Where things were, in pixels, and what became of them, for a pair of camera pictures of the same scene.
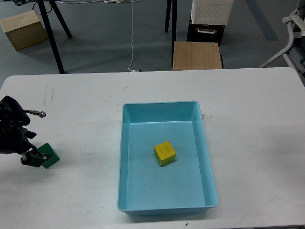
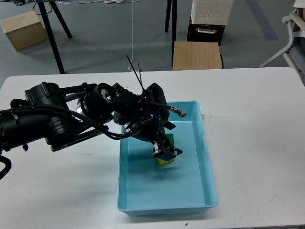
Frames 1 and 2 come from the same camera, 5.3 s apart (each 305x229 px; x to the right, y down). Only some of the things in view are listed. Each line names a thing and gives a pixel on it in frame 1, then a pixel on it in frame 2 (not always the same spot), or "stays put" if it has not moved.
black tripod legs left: x=41 y=5 stays put
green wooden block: x=47 y=149 -> x=171 y=139
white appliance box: x=211 y=12 stays put
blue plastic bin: x=165 y=165 stays put
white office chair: x=295 y=54 stays put
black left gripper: x=11 y=140 -> x=147 y=129
